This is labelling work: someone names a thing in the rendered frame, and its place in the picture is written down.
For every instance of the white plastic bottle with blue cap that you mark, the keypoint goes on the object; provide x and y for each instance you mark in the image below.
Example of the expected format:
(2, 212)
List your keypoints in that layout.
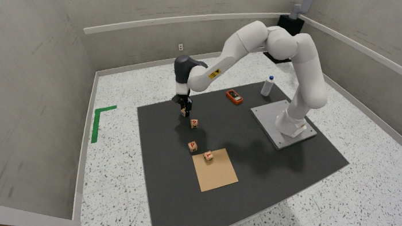
(267, 86)

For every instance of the beige mat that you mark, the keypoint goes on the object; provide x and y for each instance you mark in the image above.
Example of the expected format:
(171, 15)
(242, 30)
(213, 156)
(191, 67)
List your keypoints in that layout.
(216, 173)

